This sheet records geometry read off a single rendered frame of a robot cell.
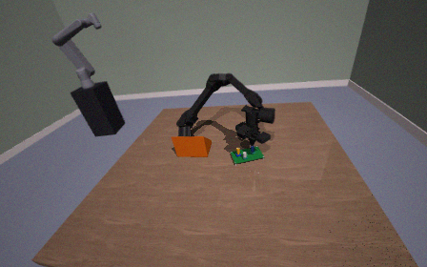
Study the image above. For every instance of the green circuit board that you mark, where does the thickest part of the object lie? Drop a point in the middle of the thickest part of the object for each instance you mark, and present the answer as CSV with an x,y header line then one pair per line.
x,y
245,155

